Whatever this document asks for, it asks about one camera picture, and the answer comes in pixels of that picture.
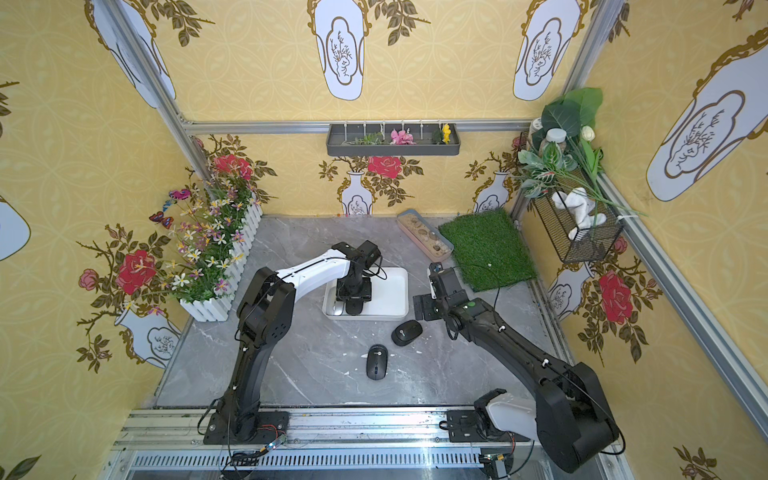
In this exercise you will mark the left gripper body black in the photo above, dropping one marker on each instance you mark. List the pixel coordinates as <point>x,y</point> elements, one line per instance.
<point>354,288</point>

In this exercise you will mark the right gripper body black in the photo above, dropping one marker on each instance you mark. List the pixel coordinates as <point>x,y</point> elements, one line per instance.
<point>430,305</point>

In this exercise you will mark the white storage box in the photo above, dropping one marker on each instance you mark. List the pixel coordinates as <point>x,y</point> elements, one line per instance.
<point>390,299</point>

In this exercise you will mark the rounded black mouse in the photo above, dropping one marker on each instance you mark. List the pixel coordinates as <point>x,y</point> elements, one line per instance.
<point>406,333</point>

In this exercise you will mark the black mouse with wheel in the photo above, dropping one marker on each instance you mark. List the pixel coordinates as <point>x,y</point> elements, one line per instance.
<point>377,362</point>

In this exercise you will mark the silver white mouse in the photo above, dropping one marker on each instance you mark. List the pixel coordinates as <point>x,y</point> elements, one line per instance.
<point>338,308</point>

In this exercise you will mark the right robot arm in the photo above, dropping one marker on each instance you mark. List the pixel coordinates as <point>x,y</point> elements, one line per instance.
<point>572,418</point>

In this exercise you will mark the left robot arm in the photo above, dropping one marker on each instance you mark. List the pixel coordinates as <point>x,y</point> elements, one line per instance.
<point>265,316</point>

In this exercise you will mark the green artificial grass mat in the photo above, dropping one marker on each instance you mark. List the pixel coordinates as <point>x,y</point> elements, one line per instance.
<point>489,250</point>

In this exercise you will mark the pink tray with stones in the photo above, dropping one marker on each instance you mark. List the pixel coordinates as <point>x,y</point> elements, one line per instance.
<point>425,236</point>

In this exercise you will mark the white fence flower planter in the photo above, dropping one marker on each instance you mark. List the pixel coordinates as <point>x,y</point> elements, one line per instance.
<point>210,230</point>

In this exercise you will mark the white figurine in basket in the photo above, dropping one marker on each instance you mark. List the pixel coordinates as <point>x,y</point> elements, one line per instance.
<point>581,208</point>

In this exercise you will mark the green leafy artificial plant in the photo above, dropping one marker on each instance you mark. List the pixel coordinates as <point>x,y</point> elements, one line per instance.
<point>561,152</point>

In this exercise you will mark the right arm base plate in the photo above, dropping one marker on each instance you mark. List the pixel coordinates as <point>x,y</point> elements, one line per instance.
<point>464,426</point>

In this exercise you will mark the grey wall shelf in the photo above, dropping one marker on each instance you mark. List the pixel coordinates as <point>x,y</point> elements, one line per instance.
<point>399,139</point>

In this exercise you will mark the black wire basket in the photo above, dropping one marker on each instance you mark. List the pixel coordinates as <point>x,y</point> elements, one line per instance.
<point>557,223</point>

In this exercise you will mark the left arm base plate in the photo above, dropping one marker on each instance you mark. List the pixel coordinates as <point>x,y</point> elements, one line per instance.
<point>250,429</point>

